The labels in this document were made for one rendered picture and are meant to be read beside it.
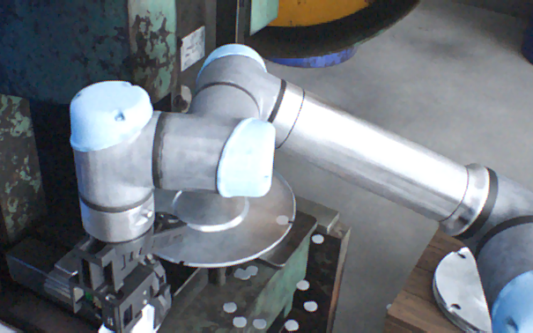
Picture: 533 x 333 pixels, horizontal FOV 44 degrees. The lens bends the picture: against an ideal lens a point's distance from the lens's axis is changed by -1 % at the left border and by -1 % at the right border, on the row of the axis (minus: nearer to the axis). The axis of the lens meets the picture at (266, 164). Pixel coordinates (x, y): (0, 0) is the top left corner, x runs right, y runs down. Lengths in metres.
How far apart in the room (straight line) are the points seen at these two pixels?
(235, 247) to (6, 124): 0.42
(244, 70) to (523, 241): 0.36
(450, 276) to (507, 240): 0.92
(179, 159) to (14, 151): 0.60
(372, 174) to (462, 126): 2.29
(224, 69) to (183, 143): 0.14
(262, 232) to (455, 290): 0.69
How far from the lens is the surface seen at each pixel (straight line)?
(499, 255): 0.78
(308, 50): 1.29
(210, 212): 1.13
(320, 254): 1.41
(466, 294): 1.67
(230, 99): 0.67
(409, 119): 3.01
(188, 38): 1.01
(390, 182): 0.77
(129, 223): 0.68
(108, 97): 0.63
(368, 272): 2.20
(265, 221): 1.12
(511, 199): 0.82
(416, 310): 1.63
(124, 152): 0.62
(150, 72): 0.86
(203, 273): 1.18
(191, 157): 0.61
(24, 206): 1.25
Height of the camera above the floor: 1.51
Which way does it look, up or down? 36 degrees down
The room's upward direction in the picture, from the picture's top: 4 degrees clockwise
